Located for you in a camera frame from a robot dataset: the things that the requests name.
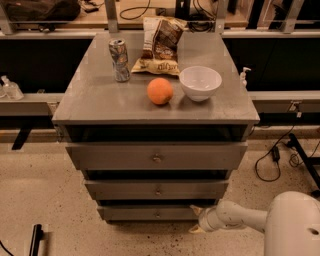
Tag black stand leg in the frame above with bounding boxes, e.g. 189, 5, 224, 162
288, 133, 320, 199

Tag white bowl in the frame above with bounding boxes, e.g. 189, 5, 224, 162
179, 66, 222, 102

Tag grey middle drawer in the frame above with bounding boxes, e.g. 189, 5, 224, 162
85, 179, 228, 200

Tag grey bottom drawer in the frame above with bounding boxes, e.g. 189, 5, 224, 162
97, 205, 197, 222

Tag silver drink can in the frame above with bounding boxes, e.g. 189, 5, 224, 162
109, 38, 130, 82

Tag orange fruit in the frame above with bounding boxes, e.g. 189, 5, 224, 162
147, 78, 173, 105

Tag black power cable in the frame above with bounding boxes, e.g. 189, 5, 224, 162
254, 103, 320, 183

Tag grey drawer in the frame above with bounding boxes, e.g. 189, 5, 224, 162
85, 179, 228, 200
97, 205, 197, 222
66, 142, 248, 170

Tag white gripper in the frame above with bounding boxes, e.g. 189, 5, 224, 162
188, 205, 220, 233

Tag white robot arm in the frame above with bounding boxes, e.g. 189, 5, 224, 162
189, 191, 320, 256

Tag black cables on bench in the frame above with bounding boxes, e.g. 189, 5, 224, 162
119, 0, 219, 33

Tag black backpack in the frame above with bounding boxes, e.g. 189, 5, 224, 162
1, 0, 81, 22

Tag clear sanitizer bottle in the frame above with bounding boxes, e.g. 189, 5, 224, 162
1, 75, 24, 100

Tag white pump bottle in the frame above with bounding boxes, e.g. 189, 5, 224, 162
240, 67, 251, 87

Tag brown chip bag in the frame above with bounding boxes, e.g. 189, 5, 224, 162
132, 16, 187, 75

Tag grey top drawer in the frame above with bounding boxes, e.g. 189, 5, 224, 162
66, 142, 248, 170

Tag grey drawer cabinet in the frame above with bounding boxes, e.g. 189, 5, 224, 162
52, 30, 261, 224

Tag black bar on floor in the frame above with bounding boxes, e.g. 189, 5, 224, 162
29, 224, 43, 256

